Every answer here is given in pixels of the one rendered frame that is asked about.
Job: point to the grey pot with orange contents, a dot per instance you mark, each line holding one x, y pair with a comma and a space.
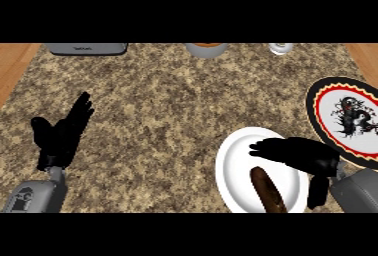
207, 50

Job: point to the black-rimmed decorated plate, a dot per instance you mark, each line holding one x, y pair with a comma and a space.
334, 110

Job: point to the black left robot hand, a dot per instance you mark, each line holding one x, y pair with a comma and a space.
61, 138

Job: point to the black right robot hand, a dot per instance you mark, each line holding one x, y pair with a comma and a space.
303, 156

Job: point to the grey toaster appliance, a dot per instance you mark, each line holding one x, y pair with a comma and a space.
88, 48

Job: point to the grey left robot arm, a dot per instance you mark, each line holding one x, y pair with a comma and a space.
38, 195

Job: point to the plain white plate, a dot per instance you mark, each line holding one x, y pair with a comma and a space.
241, 166

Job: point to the white cup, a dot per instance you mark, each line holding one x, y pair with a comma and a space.
281, 48

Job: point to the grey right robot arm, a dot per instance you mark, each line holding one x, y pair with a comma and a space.
355, 190

